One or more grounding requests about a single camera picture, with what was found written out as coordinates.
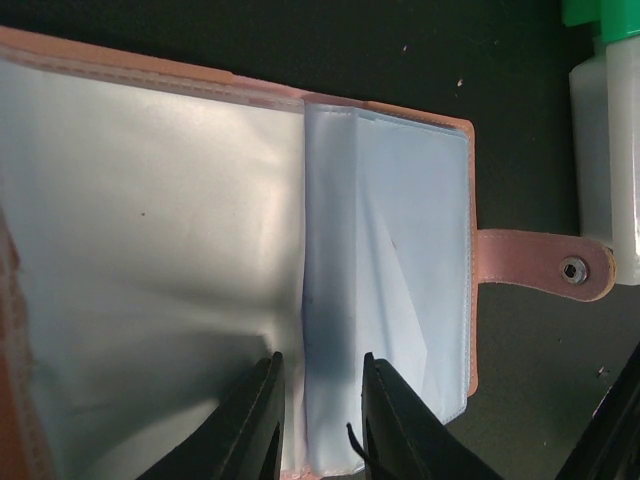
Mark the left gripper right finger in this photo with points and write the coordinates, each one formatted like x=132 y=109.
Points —
x=402 y=438

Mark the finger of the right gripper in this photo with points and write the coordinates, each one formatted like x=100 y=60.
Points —
x=609 y=447

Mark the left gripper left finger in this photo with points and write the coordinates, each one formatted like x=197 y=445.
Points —
x=241 y=439

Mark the green and white card bin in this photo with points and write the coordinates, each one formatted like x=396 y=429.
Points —
x=605 y=109

